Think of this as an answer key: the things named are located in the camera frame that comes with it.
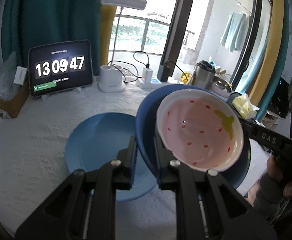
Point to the steel tumbler mug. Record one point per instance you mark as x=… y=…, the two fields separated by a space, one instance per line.
x=203 y=75

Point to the white charger plug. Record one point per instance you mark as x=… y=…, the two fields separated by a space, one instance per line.
x=147 y=75

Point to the white knitted bed cover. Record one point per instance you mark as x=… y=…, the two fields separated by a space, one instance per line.
x=32 y=161

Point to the yellow curtain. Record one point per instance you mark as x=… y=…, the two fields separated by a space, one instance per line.
x=107 y=17

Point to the cardboard box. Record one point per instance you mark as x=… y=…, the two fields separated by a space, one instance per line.
x=11 y=108

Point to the white desk lamp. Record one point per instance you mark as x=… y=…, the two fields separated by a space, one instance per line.
x=111 y=77

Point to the teal curtain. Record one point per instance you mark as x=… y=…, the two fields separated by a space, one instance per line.
x=30 y=23

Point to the light blue plate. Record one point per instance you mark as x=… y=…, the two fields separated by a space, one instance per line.
x=97 y=140

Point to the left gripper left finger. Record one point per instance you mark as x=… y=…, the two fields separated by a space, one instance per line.
x=124 y=166

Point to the yellow tissue pack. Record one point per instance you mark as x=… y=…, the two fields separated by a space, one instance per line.
x=244 y=107

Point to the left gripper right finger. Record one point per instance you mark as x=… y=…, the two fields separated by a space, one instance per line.
x=166 y=174

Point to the white power strip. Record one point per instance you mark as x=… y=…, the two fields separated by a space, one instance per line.
x=153 y=84

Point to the small white box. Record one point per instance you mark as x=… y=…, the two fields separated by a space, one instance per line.
x=20 y=76

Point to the white strawberry bowl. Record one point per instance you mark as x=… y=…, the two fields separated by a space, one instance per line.
x=200 y=129

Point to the tablet showing clock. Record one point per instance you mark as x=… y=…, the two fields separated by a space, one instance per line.
x=59 y=66

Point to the person's right hand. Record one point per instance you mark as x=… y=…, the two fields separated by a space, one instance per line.
x=279 y=184

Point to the large dark blue bowl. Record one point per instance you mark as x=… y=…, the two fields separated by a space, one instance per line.
x=145 y=131

